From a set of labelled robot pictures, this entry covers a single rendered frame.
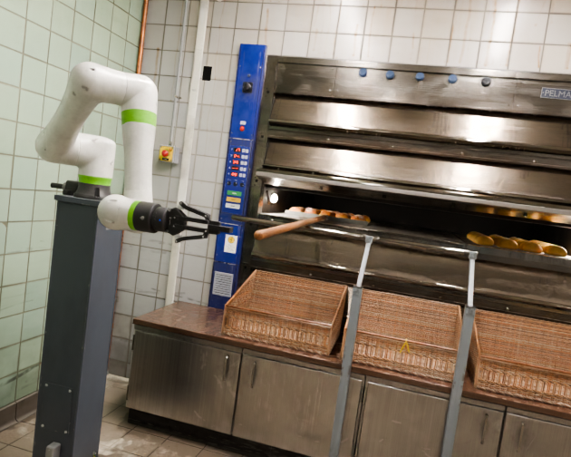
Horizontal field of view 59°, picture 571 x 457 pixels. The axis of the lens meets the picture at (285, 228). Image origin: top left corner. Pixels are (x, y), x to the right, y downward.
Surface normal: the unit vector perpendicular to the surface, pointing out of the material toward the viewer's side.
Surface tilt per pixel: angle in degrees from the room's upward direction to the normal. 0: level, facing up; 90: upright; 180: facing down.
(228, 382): 90
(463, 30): 90
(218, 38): 90
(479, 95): 90
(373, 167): 70
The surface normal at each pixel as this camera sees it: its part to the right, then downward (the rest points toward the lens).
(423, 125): -0.19, -0.30
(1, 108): 0.96, 0.14
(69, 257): -0.24, 0.04
